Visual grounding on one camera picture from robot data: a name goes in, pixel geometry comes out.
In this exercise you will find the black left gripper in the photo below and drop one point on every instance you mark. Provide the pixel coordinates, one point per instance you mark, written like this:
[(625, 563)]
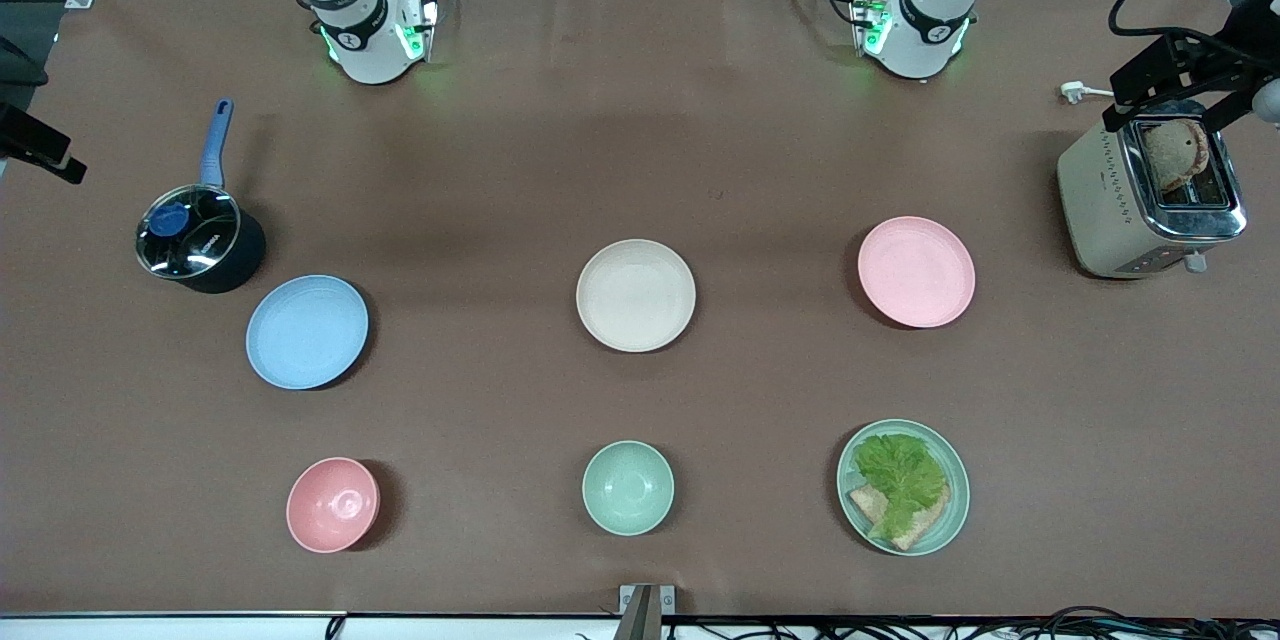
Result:
[(1226, 59)]

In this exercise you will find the green lettuce leaf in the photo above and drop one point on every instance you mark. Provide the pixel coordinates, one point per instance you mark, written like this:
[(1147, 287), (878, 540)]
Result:
[(900, 475)]

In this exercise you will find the beige chrome toaster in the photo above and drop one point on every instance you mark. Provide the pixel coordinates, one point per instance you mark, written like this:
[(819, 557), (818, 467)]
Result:
[(1110, 210)]

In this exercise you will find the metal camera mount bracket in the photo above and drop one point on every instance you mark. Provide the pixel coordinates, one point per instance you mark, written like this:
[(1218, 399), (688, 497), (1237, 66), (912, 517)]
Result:
[(645, 612)]

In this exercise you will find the glass lid with blue knob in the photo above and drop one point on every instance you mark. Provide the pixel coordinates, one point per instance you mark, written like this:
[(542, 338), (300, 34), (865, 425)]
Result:
[(188, 230)]

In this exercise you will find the white power plug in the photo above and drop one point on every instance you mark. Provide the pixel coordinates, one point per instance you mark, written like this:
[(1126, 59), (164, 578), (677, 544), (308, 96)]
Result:
[(1078, 92)]

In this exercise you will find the brown table cover sheet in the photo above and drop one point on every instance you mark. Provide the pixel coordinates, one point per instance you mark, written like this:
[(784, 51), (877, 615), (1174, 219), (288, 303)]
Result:
[(500, 170)]

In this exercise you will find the green plate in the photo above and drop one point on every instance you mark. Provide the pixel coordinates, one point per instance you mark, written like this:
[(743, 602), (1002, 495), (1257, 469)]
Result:
[(950, 510)]

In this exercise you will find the toasted bread slice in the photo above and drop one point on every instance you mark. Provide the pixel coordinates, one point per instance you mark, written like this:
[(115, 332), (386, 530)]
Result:
[(1180, 152)]

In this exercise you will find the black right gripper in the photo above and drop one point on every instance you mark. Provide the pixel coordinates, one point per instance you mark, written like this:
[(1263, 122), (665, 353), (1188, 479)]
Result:
[(30, 142)]

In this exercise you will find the light blue plate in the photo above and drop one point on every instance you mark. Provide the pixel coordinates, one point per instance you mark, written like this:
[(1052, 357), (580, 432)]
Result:
[(306, 332)]

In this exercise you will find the pink bowl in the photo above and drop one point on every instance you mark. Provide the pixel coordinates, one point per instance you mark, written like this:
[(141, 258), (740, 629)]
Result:
[(332, 505)]

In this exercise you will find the brown bread slice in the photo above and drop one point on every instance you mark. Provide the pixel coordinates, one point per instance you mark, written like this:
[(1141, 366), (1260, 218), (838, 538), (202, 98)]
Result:
[(925, 523)]

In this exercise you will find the green bowl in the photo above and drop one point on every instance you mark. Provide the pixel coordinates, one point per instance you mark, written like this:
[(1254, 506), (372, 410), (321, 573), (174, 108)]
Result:
[(628, 487)]

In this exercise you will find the beige plate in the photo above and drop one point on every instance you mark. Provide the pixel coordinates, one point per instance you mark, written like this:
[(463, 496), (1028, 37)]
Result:
[(635, 295)]

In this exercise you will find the pink plate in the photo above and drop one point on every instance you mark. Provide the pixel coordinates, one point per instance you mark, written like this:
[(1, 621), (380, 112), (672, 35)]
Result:
[(916, 272)]

